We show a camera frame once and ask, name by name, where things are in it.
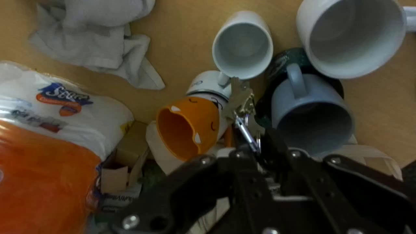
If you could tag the cardboard box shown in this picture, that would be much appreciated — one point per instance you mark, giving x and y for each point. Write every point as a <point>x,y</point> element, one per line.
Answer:
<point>124,167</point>

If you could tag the orange paper towel pack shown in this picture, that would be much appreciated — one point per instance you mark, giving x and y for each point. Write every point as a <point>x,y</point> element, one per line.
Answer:
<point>54,138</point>

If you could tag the light blue mug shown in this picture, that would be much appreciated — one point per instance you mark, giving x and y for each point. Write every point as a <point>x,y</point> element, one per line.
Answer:
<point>310,114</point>

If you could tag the large white mug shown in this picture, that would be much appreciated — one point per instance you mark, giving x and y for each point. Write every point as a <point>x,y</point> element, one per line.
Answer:
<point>349,40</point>

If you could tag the white crumpled cloth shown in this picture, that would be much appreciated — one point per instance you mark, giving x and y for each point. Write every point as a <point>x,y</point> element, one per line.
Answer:
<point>95,34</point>

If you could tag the orange and white mug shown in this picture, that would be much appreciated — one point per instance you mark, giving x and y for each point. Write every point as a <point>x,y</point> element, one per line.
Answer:
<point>193,125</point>

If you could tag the small white mug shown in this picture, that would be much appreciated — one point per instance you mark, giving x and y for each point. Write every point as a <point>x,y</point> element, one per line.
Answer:
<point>242,49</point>

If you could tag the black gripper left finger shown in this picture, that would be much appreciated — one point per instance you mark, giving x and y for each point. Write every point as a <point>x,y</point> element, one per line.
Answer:
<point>246,184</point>

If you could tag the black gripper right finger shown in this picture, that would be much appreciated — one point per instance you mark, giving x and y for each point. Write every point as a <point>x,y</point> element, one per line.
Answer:
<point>276,154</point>

